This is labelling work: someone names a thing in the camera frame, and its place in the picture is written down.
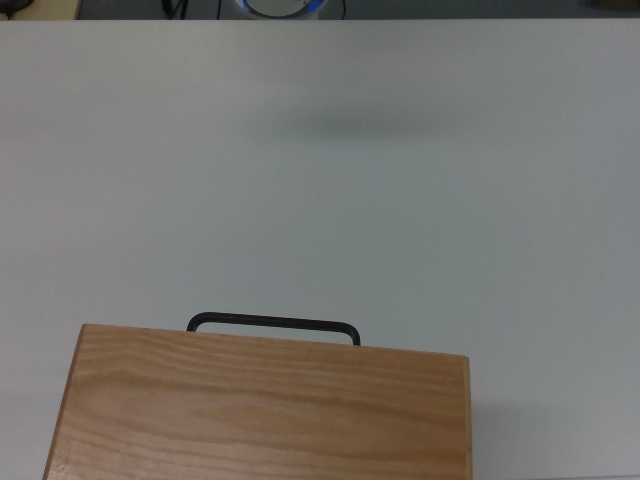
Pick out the black metal drawer handle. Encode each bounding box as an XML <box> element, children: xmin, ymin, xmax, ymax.
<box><xmin>186</xmin><ymin>312</ymin><xmax>362</xmax><ymax>347</ymax></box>

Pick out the wooden two-drawer cabinet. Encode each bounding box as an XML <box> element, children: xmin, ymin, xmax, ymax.
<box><xmin>42</xmin><ymin>323</ymin><xmax>474</xmax><ymax>480</ymax></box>

